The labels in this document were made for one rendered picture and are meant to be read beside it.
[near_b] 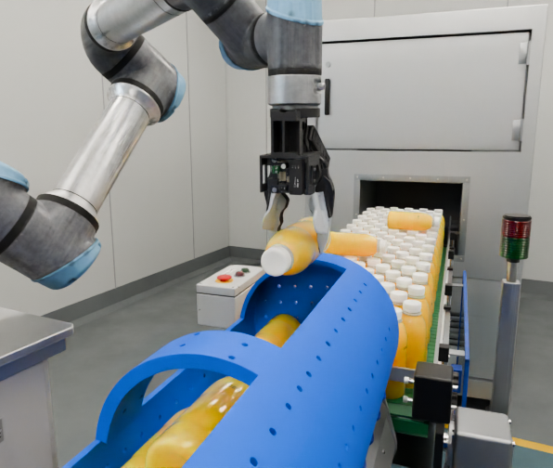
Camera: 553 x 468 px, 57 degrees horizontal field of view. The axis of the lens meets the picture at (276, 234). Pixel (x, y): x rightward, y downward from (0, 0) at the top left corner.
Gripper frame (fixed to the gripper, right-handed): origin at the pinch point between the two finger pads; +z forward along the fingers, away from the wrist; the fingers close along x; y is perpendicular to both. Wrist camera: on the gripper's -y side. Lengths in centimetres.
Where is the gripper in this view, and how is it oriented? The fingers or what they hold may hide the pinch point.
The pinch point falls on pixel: (299, 241)
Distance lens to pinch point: 78.5
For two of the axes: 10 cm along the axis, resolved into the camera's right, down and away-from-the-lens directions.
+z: 0.1, 9.7, 2.3
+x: 9.4, 0.7, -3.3
